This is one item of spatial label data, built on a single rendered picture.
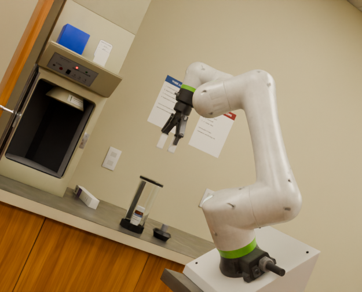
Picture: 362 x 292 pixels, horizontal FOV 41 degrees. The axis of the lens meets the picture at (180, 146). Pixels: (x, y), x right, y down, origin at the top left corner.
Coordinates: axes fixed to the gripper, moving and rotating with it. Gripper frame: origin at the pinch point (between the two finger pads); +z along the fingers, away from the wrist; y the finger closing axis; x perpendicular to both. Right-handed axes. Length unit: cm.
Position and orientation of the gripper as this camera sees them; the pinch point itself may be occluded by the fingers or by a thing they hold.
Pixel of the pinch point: (165, 148)
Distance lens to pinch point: 209.1
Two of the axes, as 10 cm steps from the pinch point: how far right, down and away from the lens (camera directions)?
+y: 3.9, 1.2, -9.1
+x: 8.3, 3.9, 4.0
